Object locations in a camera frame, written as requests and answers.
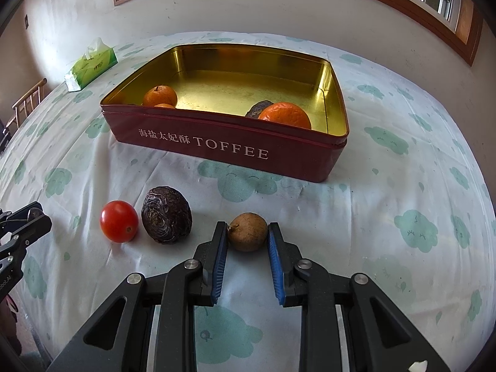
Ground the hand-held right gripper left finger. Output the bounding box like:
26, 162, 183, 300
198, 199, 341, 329
46, 221, 229, 372

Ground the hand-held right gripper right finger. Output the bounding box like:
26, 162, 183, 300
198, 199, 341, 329
267, 222, 452, 372

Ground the small brown round fruit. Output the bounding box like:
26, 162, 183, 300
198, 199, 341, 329
227, 212, 269, 252

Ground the red tin box gold inside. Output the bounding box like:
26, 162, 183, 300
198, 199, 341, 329
100, 43, 350, 184

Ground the large orange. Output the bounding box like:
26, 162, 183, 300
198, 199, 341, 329
258, 102, 312, 130

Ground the dark wrinkled passion fruit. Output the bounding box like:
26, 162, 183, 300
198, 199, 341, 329
141, 186, 193, 245
245, 100, 277, 119

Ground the red tomato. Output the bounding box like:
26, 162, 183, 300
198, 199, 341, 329
100, 200, 139, 243

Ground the wooden chair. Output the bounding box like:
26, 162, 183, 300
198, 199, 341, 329
11, 78, 48, 129

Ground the white tablecloth green cloud print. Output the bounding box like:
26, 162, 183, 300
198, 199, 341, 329
0, 33, 496, 372

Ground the green tissue pack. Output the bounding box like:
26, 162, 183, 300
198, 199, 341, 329
64, 38, 118, 92

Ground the orange with stem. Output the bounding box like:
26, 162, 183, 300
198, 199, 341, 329
143, 85, 178, 108

